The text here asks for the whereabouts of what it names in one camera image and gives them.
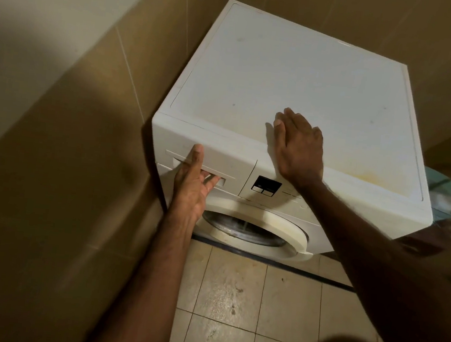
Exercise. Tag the person's right hand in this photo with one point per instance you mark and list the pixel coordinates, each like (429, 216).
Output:
(298, 153)

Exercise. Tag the person's left hand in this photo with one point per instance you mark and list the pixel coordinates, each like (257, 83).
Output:
(188, 191)

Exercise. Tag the person's right thumb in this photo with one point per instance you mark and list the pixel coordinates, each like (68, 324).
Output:
(278, 140)

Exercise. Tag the person's left thumb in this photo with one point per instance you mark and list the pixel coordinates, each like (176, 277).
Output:
(197, 158)

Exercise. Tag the white detergent drawer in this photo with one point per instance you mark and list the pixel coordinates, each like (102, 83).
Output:
(225, 169)

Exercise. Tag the person's left forearm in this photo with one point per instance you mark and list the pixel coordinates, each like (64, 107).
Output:
(151, 290)

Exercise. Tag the person's right forearm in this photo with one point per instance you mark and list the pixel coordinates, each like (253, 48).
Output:
(385, 268)

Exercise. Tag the black washer display panel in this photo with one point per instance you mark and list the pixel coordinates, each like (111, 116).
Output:
(266, 185)

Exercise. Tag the white front-load washing machine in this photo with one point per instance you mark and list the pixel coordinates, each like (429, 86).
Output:
(309, 77)

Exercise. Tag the round white washer door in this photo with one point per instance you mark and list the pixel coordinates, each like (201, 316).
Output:
(284, 228)

